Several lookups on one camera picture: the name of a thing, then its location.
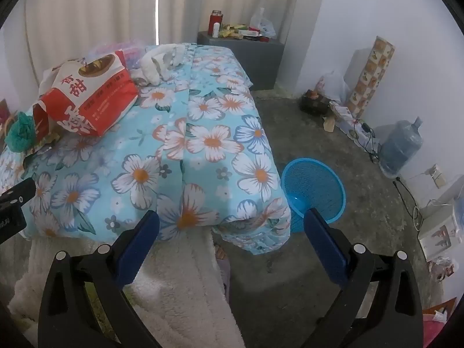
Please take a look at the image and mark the white appliance box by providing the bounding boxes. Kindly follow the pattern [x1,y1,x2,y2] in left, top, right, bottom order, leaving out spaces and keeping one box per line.
[417,203,464,262]

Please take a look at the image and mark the grey cabinet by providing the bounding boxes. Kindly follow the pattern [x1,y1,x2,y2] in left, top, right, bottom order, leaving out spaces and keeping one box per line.
[197,31,286,90]

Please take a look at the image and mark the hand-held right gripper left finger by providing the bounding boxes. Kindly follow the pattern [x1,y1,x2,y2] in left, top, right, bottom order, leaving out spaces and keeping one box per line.
[38,209,161,348]

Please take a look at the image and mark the white fleece blanket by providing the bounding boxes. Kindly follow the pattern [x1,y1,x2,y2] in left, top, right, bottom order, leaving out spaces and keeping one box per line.
[7,225,247,348]

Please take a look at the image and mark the white power strip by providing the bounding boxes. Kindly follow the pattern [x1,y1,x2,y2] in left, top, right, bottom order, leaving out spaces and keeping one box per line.
[346,118,379,146]

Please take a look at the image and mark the wall outlet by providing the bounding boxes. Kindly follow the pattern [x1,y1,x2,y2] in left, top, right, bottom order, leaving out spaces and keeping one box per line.
[422,164,447,189]

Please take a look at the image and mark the pile of snack packets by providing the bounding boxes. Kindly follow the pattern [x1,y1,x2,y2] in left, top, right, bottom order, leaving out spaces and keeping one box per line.
[219,23,262,40]

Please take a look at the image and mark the pink cloth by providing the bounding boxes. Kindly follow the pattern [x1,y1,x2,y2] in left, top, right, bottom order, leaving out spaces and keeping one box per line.
[424,313,454,345]

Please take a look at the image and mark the clear plastic bag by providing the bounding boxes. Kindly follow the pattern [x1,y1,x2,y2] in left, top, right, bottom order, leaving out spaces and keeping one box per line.
[249,7,277,39]

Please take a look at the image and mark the blue water jug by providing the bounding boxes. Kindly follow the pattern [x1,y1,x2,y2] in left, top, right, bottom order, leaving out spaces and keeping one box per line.
[379,117,425,179]

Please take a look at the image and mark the checkered cushion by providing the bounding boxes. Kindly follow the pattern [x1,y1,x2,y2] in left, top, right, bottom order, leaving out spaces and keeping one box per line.
[344,36,396,120]

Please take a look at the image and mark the dark pot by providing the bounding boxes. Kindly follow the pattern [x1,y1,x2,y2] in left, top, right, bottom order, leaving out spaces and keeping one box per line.
[299,89,332,117]

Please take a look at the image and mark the teal crumpled cloth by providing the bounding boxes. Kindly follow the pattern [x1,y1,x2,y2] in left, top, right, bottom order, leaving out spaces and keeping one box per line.
[6,112,39,153]

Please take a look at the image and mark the floral blue blanket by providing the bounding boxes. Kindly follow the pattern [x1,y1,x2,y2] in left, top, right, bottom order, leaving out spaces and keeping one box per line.
[0,42,292,254]

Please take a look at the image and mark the blue plastic basket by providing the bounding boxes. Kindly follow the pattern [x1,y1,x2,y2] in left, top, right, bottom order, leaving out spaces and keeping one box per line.
[281,157,347,233]

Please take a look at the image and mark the white curtain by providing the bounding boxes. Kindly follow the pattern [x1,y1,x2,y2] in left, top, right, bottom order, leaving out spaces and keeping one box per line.
[22,0,303,88]

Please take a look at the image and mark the red thermos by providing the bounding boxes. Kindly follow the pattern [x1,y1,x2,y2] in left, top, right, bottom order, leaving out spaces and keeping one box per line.
[208,10,224,37]

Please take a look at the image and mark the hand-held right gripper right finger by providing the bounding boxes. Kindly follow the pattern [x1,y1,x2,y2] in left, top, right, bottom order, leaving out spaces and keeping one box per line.
[302,207,425,348]

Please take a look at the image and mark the red and white plastic bag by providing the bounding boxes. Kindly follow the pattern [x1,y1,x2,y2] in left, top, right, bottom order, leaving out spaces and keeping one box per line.
[32,51,140,137]

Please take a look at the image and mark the white towel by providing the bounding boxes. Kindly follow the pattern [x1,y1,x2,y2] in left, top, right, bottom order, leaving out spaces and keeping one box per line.
[130,43,196,86]

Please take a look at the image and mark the black cable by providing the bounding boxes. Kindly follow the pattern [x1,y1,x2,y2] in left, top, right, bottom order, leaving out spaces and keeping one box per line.
[362,123,381,164]

